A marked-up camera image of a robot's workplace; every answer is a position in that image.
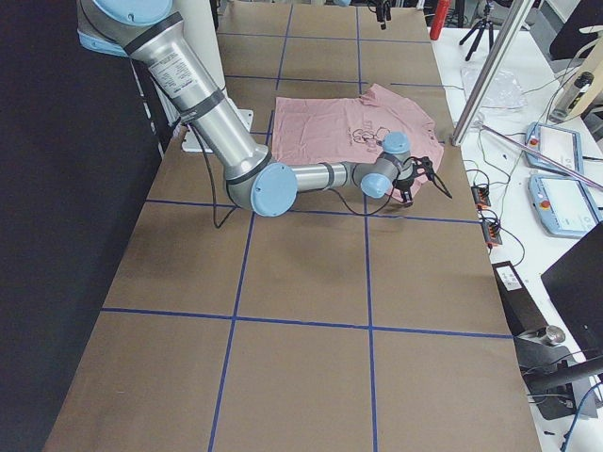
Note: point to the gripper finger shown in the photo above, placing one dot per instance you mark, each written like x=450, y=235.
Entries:
x=406, y=197

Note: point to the upper orange black USB hub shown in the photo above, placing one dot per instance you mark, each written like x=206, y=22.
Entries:
x=481, y=197

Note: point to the lower blue teach pendant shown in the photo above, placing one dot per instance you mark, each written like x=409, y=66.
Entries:
x=563, y=205

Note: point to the red fire extinguisher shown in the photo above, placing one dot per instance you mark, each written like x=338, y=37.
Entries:
x=439, y=18

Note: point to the silver UR robot arm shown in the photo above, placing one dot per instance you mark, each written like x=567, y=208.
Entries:
x=153, y=33

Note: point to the black box with label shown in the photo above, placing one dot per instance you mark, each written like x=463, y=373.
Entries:
x=522, y=313

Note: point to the upper blue teach pendant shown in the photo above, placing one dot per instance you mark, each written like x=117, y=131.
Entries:
x=559, y=144

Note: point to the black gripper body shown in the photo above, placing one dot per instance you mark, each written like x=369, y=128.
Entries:
x=403, y=183

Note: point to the pink Snoopy t-shirt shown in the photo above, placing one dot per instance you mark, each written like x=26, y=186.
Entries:
x=310, y=131

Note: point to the black camera tripod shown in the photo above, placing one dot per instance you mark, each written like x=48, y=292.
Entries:
x=483, y=26

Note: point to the aluminium frame post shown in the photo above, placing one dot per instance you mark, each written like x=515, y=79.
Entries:
x=505, y=37

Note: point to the clear plastic bag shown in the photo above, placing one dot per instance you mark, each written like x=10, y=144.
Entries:
x=504, y=92

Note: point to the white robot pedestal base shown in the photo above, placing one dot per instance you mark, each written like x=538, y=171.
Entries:
x=223, y=123

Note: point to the blue teach pendant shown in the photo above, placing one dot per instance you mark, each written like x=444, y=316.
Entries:
x=559, y=144
x=563, y=205

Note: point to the orange black usb hub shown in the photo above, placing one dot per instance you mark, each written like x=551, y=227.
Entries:
x=491, y=232
x=481, y=197

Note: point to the black desk clamp stand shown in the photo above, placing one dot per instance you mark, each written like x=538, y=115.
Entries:
x=559, y=381

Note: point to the lower orange black USB hub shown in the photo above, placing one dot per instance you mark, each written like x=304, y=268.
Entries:
x=491, y=232

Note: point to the black monitor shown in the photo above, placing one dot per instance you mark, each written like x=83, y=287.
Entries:
x=574, y=286

